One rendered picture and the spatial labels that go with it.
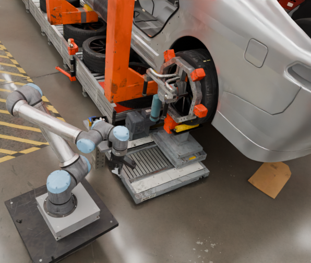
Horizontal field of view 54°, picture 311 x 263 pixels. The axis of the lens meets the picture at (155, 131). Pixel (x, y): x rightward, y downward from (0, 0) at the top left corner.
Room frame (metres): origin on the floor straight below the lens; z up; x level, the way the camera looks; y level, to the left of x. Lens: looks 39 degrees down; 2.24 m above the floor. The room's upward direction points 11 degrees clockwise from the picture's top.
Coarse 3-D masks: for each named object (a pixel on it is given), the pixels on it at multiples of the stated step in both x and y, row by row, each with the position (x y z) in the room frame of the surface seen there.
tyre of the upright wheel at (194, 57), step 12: (192, 60) 2.32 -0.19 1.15; (204, 60) 2.32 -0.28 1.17; (168, 72) 2.55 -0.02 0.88; (216, 72) 2.26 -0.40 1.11; (204, 84) 2.16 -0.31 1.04; (216, 84) 2.20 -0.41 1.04; (204, 96) 2.13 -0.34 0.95; (216, 96) 2.16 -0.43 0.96; (216, 108) 2.15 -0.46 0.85; (192, 120) 2.18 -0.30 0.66; (204, 120) 2.13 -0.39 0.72
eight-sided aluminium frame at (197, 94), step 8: (168, 64) 2.43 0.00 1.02; (184, 64) 2.28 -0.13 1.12; (160, 72) 2.50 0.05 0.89; (192, 80) 2.16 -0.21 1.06; (192, 88) 2.14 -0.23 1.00; (200, 96) 2.10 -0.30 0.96; (192, 104) 2.10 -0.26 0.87; (168, 112) 2.32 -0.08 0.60; (176, 112) 2.31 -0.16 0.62; (192, 112) 2.08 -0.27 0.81; (176, 120) 2.21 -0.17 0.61; (184, 120) 2.13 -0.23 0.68
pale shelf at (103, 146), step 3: (87, 120) 2.17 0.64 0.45; (84, 123) 2.12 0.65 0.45; (87, 123) 2.13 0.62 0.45; (87, 126) 2.08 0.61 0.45; (90, 126) 2.09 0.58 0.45; (87, 129) 2.06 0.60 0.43; (90, 129) 2.05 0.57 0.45; (102, 141) 1.92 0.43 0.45; (105, 141) 1.93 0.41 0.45; (99, 144) 1.88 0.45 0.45; (102, 144) 1.89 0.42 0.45; (105, 144) 1.90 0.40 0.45; (99, 147) 1.85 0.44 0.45; (102, 147) 1.85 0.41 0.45; (105, 147) 1.86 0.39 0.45; (102, 150) 1.82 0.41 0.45; (105, 150) 1.84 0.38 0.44; (108, 150) 1.85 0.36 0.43
